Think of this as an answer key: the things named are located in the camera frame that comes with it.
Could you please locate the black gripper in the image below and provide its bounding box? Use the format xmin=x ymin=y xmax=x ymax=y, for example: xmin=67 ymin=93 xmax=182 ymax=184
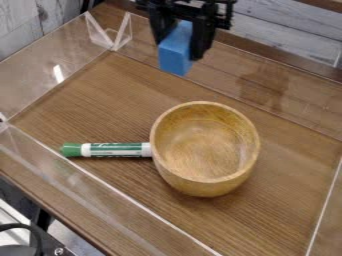
xmin=135 ymin=0 xmax=238 ymax=61

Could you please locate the black metal base bracket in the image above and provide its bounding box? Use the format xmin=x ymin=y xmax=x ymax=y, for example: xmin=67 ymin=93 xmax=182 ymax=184
xmin=42 ymin=233 xmax=77 ymax=256

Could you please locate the clear acrylic corner bracket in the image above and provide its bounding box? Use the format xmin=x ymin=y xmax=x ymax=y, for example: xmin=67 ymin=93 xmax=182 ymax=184
xmin=85 ymin=12 xmax=133 ymax=52

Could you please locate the blue rectangular block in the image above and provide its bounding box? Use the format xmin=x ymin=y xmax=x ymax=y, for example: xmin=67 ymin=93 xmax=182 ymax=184
xmin=158 ymin=21 xmax=193 ymax=76

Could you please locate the green and white marker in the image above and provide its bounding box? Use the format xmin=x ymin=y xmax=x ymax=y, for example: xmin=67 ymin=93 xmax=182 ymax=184
xmin=61 ymin=142 xmax=153 ymax=158

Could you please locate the brown wooden bowl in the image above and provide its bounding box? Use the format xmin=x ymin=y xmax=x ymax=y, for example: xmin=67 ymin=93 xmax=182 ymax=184
xmin=150 ymin=101 xmax=261 ymax=198

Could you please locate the black cable lower left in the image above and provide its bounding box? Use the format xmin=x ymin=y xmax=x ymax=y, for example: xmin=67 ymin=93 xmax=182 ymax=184
xmin=0 ymin=223 xmax=46 ymax=256

